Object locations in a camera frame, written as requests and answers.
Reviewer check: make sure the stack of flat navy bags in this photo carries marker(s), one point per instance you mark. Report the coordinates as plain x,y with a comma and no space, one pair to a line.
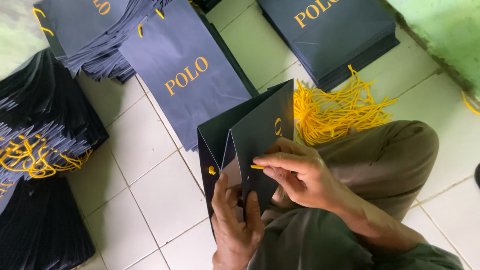
333,37
90,33
187,75

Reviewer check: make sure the person's right hand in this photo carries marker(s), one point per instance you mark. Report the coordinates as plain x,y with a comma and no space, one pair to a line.
303,176

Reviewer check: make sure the person's olive trousers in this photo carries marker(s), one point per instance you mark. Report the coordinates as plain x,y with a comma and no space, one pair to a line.
382,165

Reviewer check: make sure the navy paper bag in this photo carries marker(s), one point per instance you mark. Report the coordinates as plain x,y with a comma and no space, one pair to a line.
258,127

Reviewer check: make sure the stack of dark navy bags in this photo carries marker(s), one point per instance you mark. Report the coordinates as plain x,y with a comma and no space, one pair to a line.
41,228

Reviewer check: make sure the dark object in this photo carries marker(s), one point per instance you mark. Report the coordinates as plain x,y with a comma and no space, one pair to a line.
477,175

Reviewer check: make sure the person's left hand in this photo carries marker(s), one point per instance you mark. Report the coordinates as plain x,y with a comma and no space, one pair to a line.
232,232

